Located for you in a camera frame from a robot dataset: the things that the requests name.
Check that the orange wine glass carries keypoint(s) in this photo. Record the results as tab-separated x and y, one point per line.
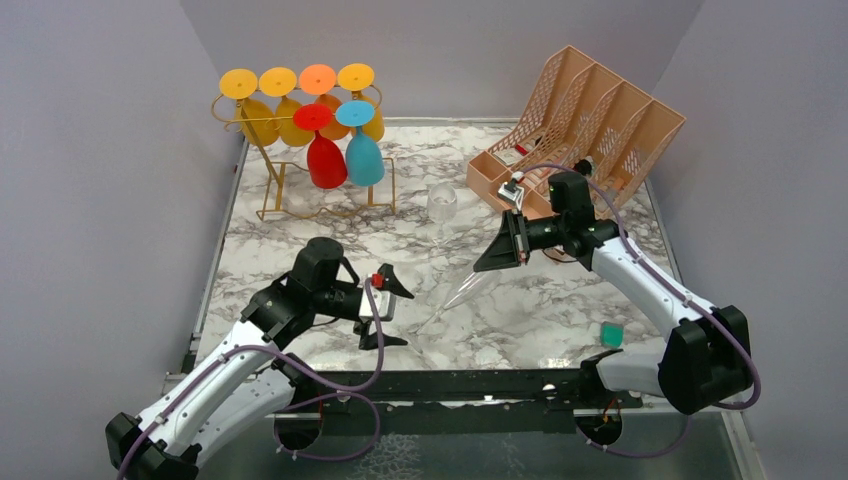
318	80

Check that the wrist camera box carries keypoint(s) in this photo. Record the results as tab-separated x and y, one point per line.
374	300
512	191

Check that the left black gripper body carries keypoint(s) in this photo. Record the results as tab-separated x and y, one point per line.
336	300

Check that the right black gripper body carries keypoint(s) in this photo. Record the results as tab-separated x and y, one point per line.
546	233

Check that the yellow wine glass far left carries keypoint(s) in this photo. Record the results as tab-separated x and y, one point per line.
254	116

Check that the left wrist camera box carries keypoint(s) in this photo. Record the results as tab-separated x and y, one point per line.
374	300

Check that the clear wine glass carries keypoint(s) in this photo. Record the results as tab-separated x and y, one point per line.
467	285
442	205

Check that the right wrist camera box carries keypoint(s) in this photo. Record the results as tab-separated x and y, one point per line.
512	191

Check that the green small block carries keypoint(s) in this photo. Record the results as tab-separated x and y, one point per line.
611	335

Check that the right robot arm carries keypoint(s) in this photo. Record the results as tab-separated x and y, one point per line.
707	357

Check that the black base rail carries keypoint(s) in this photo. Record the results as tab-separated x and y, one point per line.
441	402

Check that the yellow wine glass right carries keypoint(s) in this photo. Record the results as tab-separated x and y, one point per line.
361	113

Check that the peach plastic file organizer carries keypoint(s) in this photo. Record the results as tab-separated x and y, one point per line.
578	110

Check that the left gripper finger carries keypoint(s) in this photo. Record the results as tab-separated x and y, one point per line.
369	340
388	281

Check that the blue wine glass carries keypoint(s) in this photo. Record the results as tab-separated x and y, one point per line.
364	161

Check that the yellow wine glass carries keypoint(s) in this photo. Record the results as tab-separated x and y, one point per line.
280	82
254	116
361	113

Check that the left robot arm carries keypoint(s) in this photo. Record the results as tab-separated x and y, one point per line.
248	375

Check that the red wine glass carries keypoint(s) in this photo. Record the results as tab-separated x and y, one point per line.
325	161

